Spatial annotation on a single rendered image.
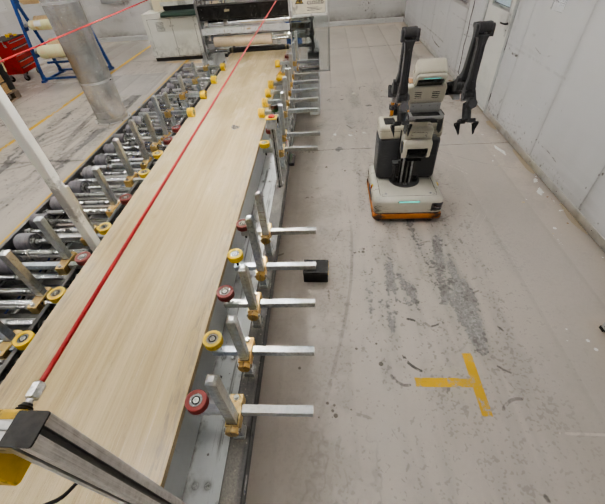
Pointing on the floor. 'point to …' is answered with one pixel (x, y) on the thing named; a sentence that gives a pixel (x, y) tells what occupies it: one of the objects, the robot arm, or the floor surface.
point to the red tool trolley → (14, 54)
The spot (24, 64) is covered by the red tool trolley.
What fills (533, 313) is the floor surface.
